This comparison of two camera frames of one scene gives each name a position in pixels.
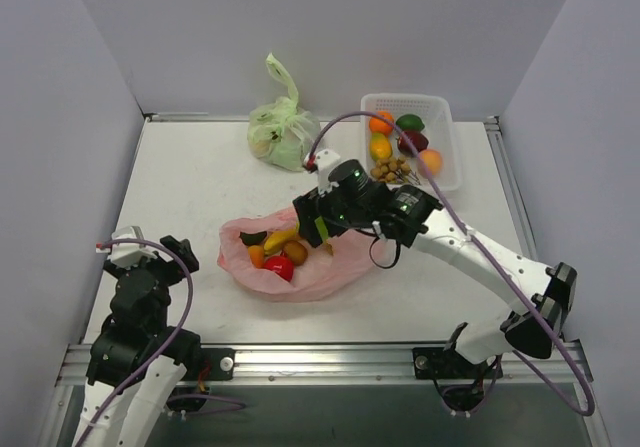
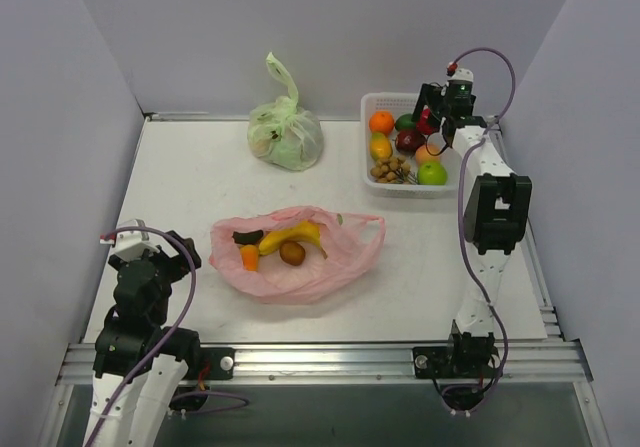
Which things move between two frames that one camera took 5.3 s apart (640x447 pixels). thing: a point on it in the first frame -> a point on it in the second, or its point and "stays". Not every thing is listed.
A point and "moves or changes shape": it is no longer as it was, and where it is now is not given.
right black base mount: [461, 383] stays
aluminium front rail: [277, 363] stays
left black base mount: [216, 364] stays
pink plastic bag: [346, 254] moves or changes shape
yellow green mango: [380, 147] stays
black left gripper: [176, 253] stays
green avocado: [410, 122] stays
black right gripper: [310, 218] -> [426, 105]
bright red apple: [281, 264] -> [424, 126]
